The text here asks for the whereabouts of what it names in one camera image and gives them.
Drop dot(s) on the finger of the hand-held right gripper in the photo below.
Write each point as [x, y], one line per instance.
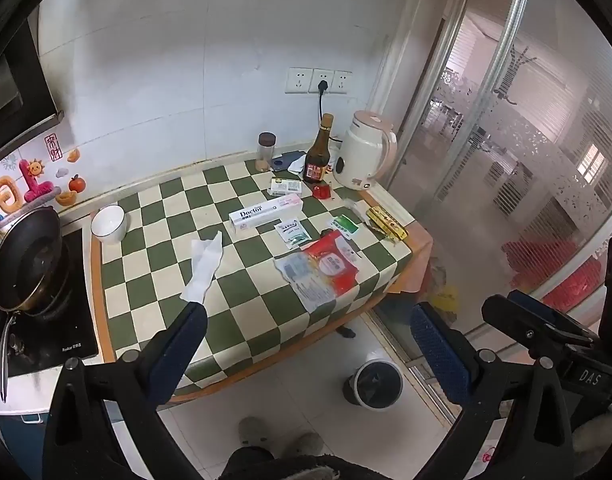
[516, 321]
[546, 311]

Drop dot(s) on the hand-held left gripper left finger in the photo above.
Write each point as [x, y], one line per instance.
[182, 341]

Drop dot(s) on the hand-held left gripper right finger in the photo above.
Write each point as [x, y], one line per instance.
[436, 355]

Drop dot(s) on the dark grey trash can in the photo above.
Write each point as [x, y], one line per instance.
[372, 385]

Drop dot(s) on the white tissue paper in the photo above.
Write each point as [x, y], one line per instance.
[203, 265]

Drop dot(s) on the red white sugar bag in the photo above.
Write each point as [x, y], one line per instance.
[336, 262]

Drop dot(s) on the person's right forearm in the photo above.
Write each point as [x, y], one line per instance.
[601, 435]

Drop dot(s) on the blurry red object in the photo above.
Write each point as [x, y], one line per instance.
[551, 275]

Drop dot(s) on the yellow plastic bag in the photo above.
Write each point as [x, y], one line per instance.
[445, 300]

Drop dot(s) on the green white checkered tablecloth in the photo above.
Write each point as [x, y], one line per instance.
[246, 280]

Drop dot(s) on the black cooktop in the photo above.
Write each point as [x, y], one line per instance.
[78, 310]

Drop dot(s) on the grey fluffy slipper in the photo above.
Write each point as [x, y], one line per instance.
[255, 435]
[306, 445]

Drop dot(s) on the clear printed plastic bag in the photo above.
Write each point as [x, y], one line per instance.
[301, 280]

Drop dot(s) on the white bowl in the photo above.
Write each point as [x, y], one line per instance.
[108, 225]

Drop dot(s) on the yellow packet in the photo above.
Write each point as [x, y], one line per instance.
[386, 222]

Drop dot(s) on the white toothpaste box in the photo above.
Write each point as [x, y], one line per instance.
[263, 214]

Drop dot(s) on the green white sachet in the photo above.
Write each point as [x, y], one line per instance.
[292, 233]

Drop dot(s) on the green plastic packet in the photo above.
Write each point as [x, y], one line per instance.
[345, 226]

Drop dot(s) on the frosted glass sliding door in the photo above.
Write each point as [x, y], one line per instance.
[526, 150]

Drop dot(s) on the person's legs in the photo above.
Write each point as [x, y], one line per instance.
[291, 467]

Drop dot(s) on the black frying pan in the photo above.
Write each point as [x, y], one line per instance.
[28, 260]

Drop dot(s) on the small green white box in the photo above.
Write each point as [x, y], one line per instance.
[285, 186]

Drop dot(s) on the blue cabinet door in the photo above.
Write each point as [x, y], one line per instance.
[23, 447]

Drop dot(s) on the small red sachet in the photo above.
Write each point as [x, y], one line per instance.
[322, 192]

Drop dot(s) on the brown lid spice jar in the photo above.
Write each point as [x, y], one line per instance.
[266, 152]

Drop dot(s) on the crumpled white paper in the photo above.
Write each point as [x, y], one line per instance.
[297, 164]

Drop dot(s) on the white pink electric kettle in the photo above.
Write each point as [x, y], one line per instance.
[361, 155]

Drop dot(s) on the brown sauce bottle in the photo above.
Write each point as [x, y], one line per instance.
[317, 160]

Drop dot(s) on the black range hood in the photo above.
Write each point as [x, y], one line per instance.
[15, 80]

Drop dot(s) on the colourful wall sticker group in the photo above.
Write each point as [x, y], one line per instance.
[33, 185]

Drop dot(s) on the white wall outlet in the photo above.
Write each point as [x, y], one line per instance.
[342, 82]
[298, 81]
[331, 82]

